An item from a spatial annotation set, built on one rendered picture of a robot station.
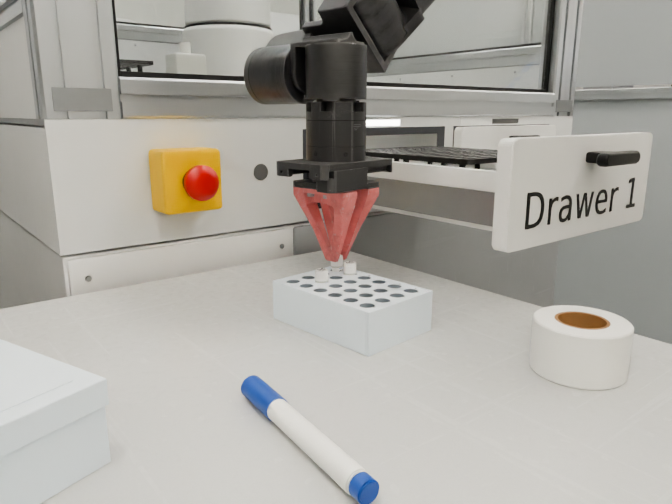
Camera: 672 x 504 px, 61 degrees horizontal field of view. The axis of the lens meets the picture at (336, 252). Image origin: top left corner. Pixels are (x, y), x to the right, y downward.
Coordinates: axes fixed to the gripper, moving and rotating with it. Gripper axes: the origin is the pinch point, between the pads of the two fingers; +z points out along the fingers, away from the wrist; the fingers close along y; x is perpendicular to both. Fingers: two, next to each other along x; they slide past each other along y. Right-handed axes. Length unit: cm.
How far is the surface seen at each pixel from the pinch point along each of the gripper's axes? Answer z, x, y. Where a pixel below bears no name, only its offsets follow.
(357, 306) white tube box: 1.9, 8.7, 7.1
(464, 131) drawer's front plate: -10.5, -12.6, -47.0
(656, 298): 54, -9, -191
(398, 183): -5.4, -2.7, -14.3
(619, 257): 41, -24, -194
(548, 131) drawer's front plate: -10, -8, -72
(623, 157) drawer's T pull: -9.0, 19.3, -23.1
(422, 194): -4.5, 1.1, -13.6
